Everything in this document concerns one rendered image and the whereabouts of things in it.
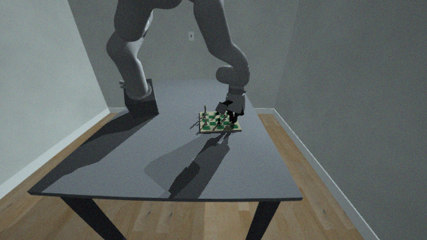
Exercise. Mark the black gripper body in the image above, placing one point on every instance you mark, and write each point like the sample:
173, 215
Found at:
238, 101

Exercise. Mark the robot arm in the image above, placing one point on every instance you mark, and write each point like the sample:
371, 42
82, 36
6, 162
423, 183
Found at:
130, 24

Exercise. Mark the green and cream chessboard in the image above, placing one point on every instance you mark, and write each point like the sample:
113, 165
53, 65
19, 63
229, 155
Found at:
213, 126

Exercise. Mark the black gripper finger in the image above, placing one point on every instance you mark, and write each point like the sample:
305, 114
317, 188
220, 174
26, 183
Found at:
230, 114
236, 115

